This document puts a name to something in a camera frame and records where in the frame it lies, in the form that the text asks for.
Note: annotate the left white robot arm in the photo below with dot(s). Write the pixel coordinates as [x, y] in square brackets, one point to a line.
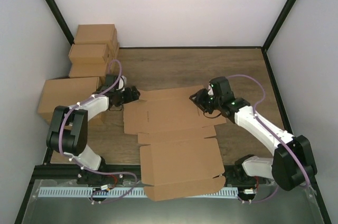
[68, 131]

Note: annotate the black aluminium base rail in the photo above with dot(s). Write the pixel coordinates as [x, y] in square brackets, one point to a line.
[72, 171]

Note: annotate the right black frame post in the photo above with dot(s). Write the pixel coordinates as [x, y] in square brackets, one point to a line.
[278, 24]

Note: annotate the large front cardboard box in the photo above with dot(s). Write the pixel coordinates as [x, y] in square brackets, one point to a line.
[65, 92]

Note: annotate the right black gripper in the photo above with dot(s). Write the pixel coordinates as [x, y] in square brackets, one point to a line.
[199, 100]

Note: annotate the light blue slotted cable duct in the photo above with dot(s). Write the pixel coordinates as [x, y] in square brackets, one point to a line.
[83, 192]

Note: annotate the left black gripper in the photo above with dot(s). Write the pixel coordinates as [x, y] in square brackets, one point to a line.
[130, 98]

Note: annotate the black frame post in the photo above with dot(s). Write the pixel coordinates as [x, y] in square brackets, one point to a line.
[278, 24]
[60, 20]

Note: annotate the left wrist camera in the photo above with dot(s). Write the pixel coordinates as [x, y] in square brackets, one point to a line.
[122, 82]

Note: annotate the left black frame post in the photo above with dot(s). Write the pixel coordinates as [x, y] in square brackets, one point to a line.
[60, 20]

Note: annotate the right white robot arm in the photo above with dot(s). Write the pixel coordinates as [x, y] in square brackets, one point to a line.
[292, 163]

